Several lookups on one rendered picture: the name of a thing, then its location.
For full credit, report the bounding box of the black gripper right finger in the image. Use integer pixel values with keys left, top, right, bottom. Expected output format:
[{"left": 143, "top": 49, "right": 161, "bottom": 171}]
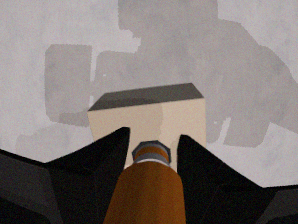
[{"left": 177, "top": 133, "right": 298, "bottom": 224}]

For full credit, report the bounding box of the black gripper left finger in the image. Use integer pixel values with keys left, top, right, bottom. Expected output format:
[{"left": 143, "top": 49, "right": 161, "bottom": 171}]
[{"left": 0, "top": 128, "right": 130, "bottom": 224}]

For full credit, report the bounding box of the beige rectangular block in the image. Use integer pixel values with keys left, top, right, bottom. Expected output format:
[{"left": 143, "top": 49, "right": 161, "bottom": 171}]
[{"left": 86, "top": 83, "right": 206, "bottom": 173}]

